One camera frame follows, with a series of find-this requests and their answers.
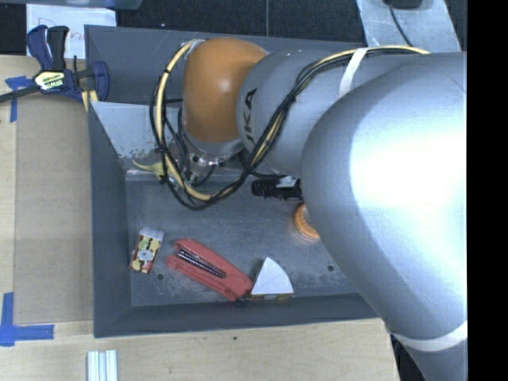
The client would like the yellow curved thing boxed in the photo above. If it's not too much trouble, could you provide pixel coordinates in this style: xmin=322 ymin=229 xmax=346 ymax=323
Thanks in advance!
xmin=132 ymin=159 xmax=163 ymax=173

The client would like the grey metal bin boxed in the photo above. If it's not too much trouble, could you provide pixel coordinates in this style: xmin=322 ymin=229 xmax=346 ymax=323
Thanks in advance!
xmin=83 ymin=24 xmax=383 ymax=339

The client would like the yellow and red small box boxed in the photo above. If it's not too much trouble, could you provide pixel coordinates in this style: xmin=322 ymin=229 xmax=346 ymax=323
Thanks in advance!
xmin=129 ymin=227 xmax=165 ymax=275

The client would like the red stapler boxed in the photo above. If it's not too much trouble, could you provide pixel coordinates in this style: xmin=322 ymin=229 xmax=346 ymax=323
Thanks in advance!
xmin=164 ymin=238 xmax=254 ymax=302

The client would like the orange round thing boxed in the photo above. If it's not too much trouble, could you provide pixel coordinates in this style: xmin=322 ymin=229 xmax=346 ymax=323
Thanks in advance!
xmin=293 ymin=203 xmax=321 ymax=241

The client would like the white wedge-shaped block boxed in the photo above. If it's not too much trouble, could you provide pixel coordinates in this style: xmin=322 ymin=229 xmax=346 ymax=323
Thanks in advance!
xmin=246 ymin=256 xmax=295 ymax=302

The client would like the pale wood board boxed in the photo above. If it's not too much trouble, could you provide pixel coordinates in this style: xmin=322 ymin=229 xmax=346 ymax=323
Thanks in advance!
xmin=13 ymin=96 xmax=95 ymax=325

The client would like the black cylinder on white bracket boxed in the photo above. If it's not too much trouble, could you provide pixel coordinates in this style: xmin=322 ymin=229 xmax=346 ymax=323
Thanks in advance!
xmin=251 ymin=175 xmax=302 ymax=202

